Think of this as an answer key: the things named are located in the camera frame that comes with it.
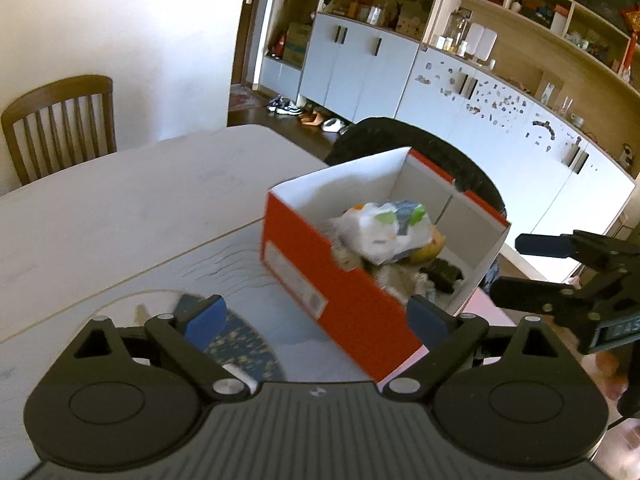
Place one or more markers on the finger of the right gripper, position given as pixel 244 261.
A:
pixel 598 252
pixel 560 301

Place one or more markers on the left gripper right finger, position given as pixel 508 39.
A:
pixel 449 341

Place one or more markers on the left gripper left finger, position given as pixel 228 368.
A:
pixel 179 340

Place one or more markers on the dark green foil packet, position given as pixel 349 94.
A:
pixel 443 275

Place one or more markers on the white plastic snack bag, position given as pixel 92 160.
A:
pixel 384 232

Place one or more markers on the brown paper snack bag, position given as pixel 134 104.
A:
pixel 396 279

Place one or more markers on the red cardboard box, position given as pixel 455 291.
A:
pixel 369 325

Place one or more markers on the black office chair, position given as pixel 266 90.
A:
pixel 379 134

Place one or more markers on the brown wooden chair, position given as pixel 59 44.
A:
pixel 60 125

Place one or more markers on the white wall cabinet unit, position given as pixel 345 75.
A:
pixel 535 92

